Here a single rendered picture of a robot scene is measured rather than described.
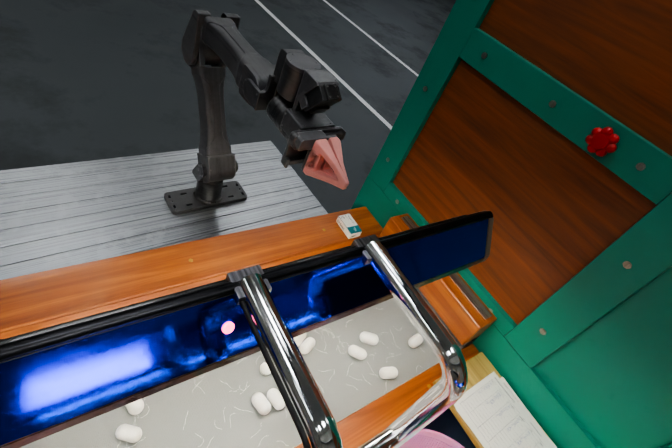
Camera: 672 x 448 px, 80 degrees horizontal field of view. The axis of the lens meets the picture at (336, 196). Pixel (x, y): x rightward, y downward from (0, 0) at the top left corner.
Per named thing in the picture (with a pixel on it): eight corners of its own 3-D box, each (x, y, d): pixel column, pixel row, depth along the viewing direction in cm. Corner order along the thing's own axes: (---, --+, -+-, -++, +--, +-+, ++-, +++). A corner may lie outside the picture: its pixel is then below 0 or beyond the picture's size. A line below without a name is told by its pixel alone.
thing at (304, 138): (366, 167, 60) (332, 128, 64) (329, 174, 55) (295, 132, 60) (349, 199, 64) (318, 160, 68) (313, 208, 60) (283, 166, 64)
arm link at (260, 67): (299, 81, 72) (227, 3, 86) (255, 82, 66) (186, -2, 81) (282, 136, 79) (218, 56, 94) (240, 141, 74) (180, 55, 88)
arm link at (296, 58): (336, 71, 64) (298, 33, 70) (291, 71, 59) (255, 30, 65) (314, 129, 72) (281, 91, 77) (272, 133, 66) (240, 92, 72)
